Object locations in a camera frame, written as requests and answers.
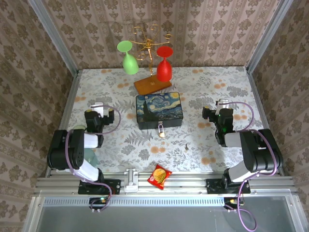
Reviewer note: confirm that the brass padlock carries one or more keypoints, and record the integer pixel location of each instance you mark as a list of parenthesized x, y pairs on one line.
[(161, 133)]

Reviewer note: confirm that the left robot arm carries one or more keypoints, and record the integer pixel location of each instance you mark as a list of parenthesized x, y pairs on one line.
[(60, 149)]

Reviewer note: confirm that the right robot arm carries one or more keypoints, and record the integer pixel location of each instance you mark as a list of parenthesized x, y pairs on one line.
[(256, 152)]

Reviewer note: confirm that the starry night painted box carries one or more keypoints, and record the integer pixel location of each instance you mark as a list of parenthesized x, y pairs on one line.
[(158, 108)]

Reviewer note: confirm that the green wine glass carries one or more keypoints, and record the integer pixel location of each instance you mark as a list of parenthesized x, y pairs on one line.
[(130, 64)]

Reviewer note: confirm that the red wine glass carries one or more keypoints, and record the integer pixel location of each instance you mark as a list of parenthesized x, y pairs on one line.
[(164, 68)]

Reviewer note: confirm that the small circuit board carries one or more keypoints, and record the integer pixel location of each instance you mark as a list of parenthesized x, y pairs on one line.
[(232, 201), (99, 200)]

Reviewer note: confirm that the red snack packet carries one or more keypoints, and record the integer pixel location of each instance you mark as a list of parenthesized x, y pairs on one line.
[(159, 176)]

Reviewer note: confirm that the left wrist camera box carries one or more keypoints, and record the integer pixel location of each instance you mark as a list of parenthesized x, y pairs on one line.
[(97, 108)]

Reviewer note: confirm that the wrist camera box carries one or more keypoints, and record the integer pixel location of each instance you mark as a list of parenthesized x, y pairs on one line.
[(97, 108), (222, 104)]

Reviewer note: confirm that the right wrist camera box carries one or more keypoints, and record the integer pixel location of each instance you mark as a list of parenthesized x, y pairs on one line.
[(222, 104)]

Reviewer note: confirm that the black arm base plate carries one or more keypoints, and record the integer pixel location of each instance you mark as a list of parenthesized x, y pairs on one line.
[(113, 187), (213, 187)]

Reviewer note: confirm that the white latch bracket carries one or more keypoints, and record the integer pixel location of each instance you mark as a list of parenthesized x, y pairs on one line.
[(131, 180)]

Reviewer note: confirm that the aluminium front rail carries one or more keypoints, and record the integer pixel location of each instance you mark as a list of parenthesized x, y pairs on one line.
[(183, 186)]

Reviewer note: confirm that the aluminium frame post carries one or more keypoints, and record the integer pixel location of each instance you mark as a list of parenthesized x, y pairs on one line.
[(268, 36), (53, 33)]

